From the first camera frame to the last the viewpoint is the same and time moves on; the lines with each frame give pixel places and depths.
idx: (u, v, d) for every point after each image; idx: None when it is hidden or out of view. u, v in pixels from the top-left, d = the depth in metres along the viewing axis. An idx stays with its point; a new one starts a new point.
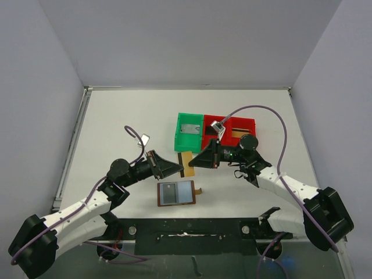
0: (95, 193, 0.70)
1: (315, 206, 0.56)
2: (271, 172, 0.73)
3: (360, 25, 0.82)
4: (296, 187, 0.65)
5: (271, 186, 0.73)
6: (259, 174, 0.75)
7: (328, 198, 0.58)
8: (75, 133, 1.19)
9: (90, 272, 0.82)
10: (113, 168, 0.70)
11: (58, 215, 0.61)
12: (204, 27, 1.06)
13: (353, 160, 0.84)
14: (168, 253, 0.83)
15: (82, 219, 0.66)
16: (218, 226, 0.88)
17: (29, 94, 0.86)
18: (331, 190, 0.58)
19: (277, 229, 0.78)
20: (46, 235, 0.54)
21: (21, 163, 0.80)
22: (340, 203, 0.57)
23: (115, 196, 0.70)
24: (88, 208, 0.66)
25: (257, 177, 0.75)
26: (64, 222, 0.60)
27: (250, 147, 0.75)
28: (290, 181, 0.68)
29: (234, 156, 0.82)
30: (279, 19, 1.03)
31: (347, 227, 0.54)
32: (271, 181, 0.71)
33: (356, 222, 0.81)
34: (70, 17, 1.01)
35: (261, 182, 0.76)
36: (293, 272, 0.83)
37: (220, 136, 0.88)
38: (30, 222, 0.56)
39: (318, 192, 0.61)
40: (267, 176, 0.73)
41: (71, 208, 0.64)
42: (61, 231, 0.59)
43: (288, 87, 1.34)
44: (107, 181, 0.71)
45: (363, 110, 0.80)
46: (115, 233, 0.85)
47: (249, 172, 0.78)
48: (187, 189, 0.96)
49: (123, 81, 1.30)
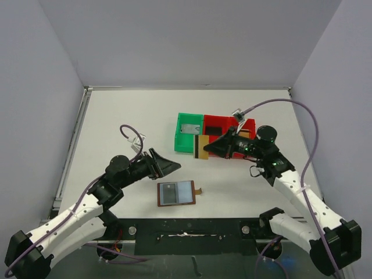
0: (85, 197, 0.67)
1: (335, 238, 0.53)
2: (293, 180, 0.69)
3: (360, 24, 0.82)
4: (318, 209, 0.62)
5: (289, 195, 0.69)
6: (280, 176, 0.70)
7: (349, 231, 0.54)
8: (75, 133, 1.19)
9: (90, 272, 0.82)
10: (112, 163, 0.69)
11: (46, 228, 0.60)
12: (204, 27, 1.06)
13: (353, 160, 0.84)
14: (168, 253, 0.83)
15: (73, 228, 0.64)
16: (218, 226, 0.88)
17: (29, 93, 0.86)
18: (356, 225, 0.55)
19: (278, 232, 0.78)
20: (31, 251, 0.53)
21: (21, 163, 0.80)
22: (358, 240, 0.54)
23: (110, 198, 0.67)
24: (77, 216, 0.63)
25: (275, 178, 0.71)
26: (50, 236, 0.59)
27: (272, 140, 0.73)
28: (313, 200, 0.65)
29: (251, 150, 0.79)
30: (279, 18, 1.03)
31: (351, 257, 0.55)
32: (291, 190, 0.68)
33: (356, 222, 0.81)
34: (70, 17, 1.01)
35: (276, 183, 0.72)
36: (294, 272, 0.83)
37: (238, 128, 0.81)
38: (17, 238, 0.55)
39: (340, 224, 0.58)
40: (288, 183, 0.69)
41: (59, 219, 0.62)
42: (49, 244, 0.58)
43: (288, 87, 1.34)
44: (99, 181, 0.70)
45: (363, 110, 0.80)
46: (115, 233, 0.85)
47: (265, 168, 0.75)
48: (186, 189, 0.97)
49: (123, 81, 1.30)
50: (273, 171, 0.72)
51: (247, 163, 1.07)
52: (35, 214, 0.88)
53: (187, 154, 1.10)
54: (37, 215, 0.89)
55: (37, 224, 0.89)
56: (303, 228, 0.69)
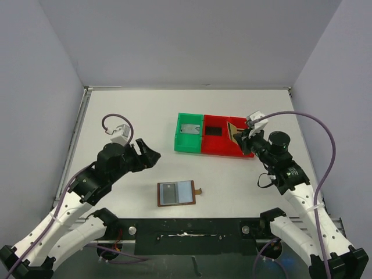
0: (67, 197, 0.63)
1: (339, 265, 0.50)
2: (306, 196, 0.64)
3: (360, 24, 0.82)
4: (329, 232, 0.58)
5: (300, 210, 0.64)
6: (293, 190, 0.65)
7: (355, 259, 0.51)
8: (75, 133, 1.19)
9: (90, 272, 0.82)
10: (106, 150, 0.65)
11: (29, 239, 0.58)
12: (205, 27, 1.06)
13: (353, 160, 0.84)
14: (168, 254, 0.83)
15: (61, 232, 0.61)
16: (218, 226, 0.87)
17: (30, 93, 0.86)
18: (363, 254, 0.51)
19: (278, 235, 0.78)
20: (18, 268, 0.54)
21: (21, 162, 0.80)
22: (361, 268, 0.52)
23: (95, 191, 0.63)
24: (60, 221, 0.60)
25: (289, 191, 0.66)
26: (35, 247, 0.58)
27: (284, 146, 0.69)
28: (324, 220, 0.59)
29: (263, 157, 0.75)
30: (279, 18, 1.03)
31: None
32: (303, 207, 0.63)
33: (357, 223, 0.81)
34: (70, 17, 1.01)
35: (288, 195, 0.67)
36: (293, 272, 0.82)
37: (251, 132, 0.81)
38: (3, 255, 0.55)
39: (349, 251, 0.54)
40: (299, 199, 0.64)
41: (42, 226, 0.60)
42: (37, 255, 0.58)
43: (288, 87, 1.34)
44: (84, 172, 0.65)
45: (363, 110, 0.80)
46: (115, 233, 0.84)
47: (278, 176, 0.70)
48: (186, 189, 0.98)
49: (123, 81, 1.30)
50: (285, 179, 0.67)
51: (247, 163, 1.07)
52: (35, 214, 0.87)
53: (187, 155, 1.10)
54: (38, 215, 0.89)
55: (37, 224, 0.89)
56: (305, 239, 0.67)
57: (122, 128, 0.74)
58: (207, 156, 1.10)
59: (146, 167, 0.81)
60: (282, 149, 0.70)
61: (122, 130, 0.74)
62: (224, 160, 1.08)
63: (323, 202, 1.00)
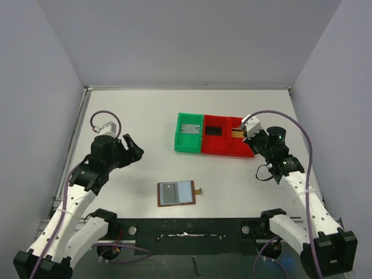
0: (70, 191, 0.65)
1: (326, 243, 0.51)
2: (299, 181, 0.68)
3: (360, 23, 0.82)
4: (318, 214, 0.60)
5: (292, 195, 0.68)
6: (287, 175, 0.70)
7: (343, 241, 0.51)
8: (74, 133, 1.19)
9: (91, 272, 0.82)
10: (96, 142, 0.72)
11: (45, 238, 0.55)
12: (205, 26, 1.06)
13: (354, 160, 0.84)
14: (168, 254, 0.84)
15: (73, 225, 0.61)
16: (218, 226, 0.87)
17: (30, 93, 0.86)
18: (351, 236, 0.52)
19: (276, 232, 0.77)
20: (43, 263, 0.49)
21: (21, 161, 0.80)
22: (351, 253, 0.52)
23: (97, 178, 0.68)
24: (70, 211, 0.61)
25: (282, 177, 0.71)
26: (53, 242, 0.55)
27: (279, 138, 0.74)
28: (315, 204, 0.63)
29: (262, 149, 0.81)
30: (279, 18, 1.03)
31: (342, 268, 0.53)
32: (295, 191, 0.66)
33: (357, 224, 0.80)
34: (70, 16, 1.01)
35: (282, 182, 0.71)
36: (293, 272, 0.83)
37: (247, 135, 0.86)
38: (20, 259, 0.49)
39: (337, 232, 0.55)
40: (293, 183, 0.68)
41: (54, 222, 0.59)
42: (57, 249, 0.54)
43: (288, 87, 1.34)
44: (79, 167, 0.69)
45: (363, 109, 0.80)
46: (115, 233, 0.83)
47: (274, 166, 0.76)
48: (187, 189, 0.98)
49: (123, 81, 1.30)
50: (281, 168, 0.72)
51: (247, 163, 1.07)
52: (35, 214, 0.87)
53: (187, 155, 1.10)
54: (37, 215, 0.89)
55: (37, 224, 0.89)
56: (300, 231, 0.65)
57: (110, 124, 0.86)
58: (207, 156, 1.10)
59: (133, 161, 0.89)
60: (278, 140, 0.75)
61: (110, 125, 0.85)
62: (224, 160, 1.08)
63: (323, 201, 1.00)
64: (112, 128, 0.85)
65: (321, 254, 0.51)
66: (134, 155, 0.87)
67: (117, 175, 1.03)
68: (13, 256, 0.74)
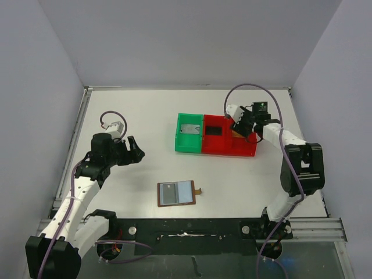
0: (77, 181, 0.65)
1: (296, 150, 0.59)
2: (275, 127, 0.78)
3: (360, 23, 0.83)
4: (289, 138, 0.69)
5: (272, 136, 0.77)
6: (267, 125, 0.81)
7: (310, 150, 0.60)
8: (75, 133, 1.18)
9: (90, 273, 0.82)
10: (96, 138, 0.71)
11: (56, 222, 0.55)
12: (205, 27, 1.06)
13: (353, 159, 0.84)
14: (168, 254, 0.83)
15: (82, 213, 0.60)
16: (218, 226, 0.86)
17: (29, 93, 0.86)
18: (317, 145, 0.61)
19: (273, 216, 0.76)
20: (56, 244, 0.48)
21: (21, 161, 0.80)
22: (319, 159, 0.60)
23: (100, 171, 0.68)
24: (79, 198, 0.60)
25: (264, 128, 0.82)
26: (64, 225, 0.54)
27: (261, 104, 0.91)
28: (287, 133, 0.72)
29: (250, 118, 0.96)
30: (279, 18, 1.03)
31: (318, 181, 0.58)
32: (272, 131, 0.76)
33: (358, 224, 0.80)
34: (71, 17, 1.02)
35: (265, 133, 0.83)
36: (293, 272, 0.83)
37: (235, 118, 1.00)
38: (32, 244, 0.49)
39: (305, 143, 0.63)
40: (271, 128, 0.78)
41: (63, 208, 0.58)
42: (69, 232, 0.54)
43: (288, 87, 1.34)
44: (81, 164, 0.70)
45: (363, 108, 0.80)
46: (115, 233, 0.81)
47: (258, 125, 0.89)
48: (187, 189, 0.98)
49: (123, 81, 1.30)
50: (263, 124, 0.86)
51: (247, 163, 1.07)
52: (35, 213, 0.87)
53: (187, 154, 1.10)
54: (37, 215, 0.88)
55: (36, 224, 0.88)
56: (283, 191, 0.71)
57: (117, 124, 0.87)
58: (208, 155, 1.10)
59: (132, 163, 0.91)
60: (261, 107, 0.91)
61: (117, 125, 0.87)
62: (224, 160, 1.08)
63: (323, 201, 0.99)
64: (119, 127, 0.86)
65: (293, 160, 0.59)
66: (134, 157, 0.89)
67: (116, 175, 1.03)
68: (13, 256, 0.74)
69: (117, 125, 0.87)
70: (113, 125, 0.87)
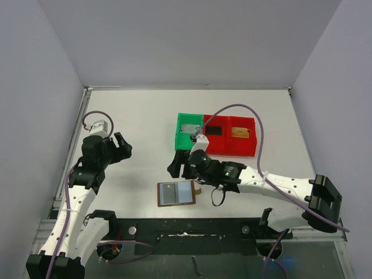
0: (71, 192, 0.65)
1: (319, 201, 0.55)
2: (253, 175, 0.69)
3: (360, 23, 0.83)
4: (288, 185, 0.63)
5: (258, 190, 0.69)
6: (240, 181, 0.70)
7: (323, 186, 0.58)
8: (75, 133, 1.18)
9: (90, 272, 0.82)
10: (85, 143, 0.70)
11: (54, 237, 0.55)
12: (204, 27, 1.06)
13: (353, 160, 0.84)
14: (168, 253, 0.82)
15: (80, 222, 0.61)
16: (218, 226, 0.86)
17: (29, 93, 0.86)
18: (321, 176, 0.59)
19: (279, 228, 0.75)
20: (57, 260, 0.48)
21: (22, 161, 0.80)
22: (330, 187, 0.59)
23: (95, 176, 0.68)
24: (75, 210, 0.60)
25: (240, 186, 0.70)
26: (64, 239, 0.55)
27: (204, 159, 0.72)
28: (278, 179, 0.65)
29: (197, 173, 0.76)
30: (278, 18, 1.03)
31: (339, 202, 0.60)
32: (258, 186, 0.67)
33: (358, 224, 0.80)
34: (70, 17, 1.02)
35: (243, 189, 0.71)
36: (293, 273, 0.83)
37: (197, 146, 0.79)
38: (32, 261, 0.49)
39: (312, 184, 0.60)
40: (250, 182, 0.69)
41: (61, 222, 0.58)
42: (69, 245, 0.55)
43: (288, 87, 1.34)
44: (74, 171, 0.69)
45: (363, 109, 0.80)
46: (115, 233, 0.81)
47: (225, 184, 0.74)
48: (187, 189, 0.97)
49: (123, 81, 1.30)
50: (233, 181, 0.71)
51: (247, 163, 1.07)
52: (35, 213, 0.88)
53: None
54: (37, 215, 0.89)
55: (36, 224, 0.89)
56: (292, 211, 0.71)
57: (102, 123, 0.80)
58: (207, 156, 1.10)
59: (125, 158, 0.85)
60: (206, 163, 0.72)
61: (102, 125, 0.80)
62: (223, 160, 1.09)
63: None
64: (104, 127, 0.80)
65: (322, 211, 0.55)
66: (125, 153, 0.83)
67: (115, 175, 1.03)
68: (13, 256, 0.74)
69: (99, 123, 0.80)
70: (95, 124, 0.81)
